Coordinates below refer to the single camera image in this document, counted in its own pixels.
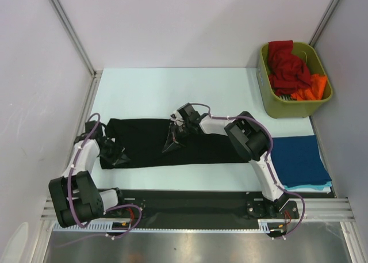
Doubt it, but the black t shirt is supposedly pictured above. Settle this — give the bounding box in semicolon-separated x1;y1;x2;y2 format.
99;119;244;169

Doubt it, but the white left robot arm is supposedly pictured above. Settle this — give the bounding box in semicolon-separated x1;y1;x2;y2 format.
48;139;127;228

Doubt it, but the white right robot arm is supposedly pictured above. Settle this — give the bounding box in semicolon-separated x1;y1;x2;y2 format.
162;110;289;218

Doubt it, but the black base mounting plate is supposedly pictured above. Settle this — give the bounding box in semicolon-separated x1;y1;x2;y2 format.
105;190;300;228

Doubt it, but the green plastic basket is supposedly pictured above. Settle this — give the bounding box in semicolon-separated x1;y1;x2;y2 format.
257;40;333;119

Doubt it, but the red t shirt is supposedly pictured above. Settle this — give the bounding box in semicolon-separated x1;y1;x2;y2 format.
267;40;311;96

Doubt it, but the folded dark blue t shirt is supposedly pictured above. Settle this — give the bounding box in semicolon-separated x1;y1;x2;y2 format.
271;135;332;187

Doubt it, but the orange t shirt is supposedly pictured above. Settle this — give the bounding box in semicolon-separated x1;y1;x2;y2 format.
290;74;328;101

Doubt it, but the folded light blue t shirt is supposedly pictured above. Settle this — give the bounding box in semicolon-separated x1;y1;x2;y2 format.
283;181;332;193

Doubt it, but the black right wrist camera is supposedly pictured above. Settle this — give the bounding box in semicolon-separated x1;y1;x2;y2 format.
171;103;201;122

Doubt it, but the white slotted cable duct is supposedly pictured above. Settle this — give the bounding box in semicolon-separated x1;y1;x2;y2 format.
52;219;285;234

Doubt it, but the aluminium frame post left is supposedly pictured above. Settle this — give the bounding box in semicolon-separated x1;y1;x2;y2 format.
43;0;100;77

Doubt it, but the aluminium frame post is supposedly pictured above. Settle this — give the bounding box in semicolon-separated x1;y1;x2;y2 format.
309;0;342;48
43;0;100;77

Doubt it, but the aluminium frame post right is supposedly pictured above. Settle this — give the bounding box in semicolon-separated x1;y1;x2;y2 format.
309;0;342;48

